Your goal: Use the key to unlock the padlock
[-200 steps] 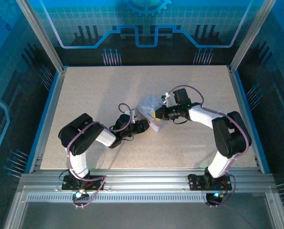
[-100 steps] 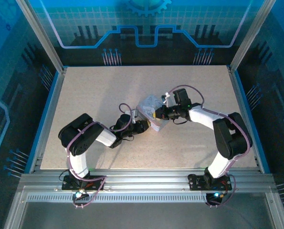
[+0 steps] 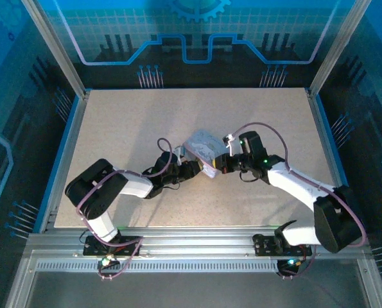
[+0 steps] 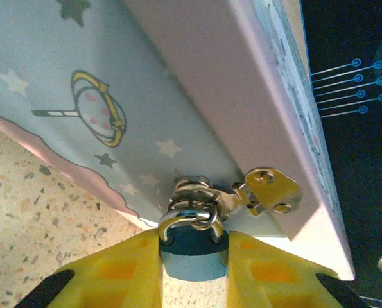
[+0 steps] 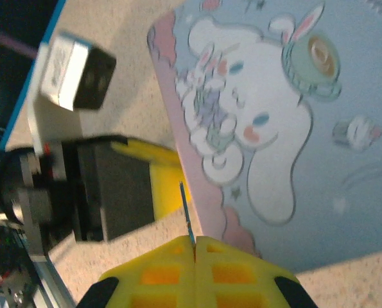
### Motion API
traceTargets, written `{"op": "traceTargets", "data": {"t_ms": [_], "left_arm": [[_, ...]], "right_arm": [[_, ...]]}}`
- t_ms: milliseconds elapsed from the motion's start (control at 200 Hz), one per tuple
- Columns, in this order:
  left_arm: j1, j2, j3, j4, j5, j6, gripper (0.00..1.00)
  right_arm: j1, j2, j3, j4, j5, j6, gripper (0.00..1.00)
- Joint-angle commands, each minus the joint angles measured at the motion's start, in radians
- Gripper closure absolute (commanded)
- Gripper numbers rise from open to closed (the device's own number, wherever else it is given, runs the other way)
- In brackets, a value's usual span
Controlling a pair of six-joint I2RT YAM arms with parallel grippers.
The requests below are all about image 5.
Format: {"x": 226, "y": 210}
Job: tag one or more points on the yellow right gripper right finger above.
{"x": 239, "y": 288}

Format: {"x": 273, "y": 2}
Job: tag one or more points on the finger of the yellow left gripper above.
{"x": 168, "y": 192}
{"x": 145, "y": 150}

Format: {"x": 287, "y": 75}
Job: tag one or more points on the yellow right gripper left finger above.
{"x": 155, "y": 288}

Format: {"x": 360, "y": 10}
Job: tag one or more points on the small blue key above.
{"x": 185, "y": 208}

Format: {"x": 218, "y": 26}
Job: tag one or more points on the blue table edge strip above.
{"x": 54, "y": 17}

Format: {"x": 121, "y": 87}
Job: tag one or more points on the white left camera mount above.
{"x": 49, "y": 125}

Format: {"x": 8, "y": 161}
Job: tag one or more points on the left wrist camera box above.
{"x": 81, "y": 73}

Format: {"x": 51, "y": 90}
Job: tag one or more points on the wide aluminium base rail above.
{"x": 54, "y": 285}

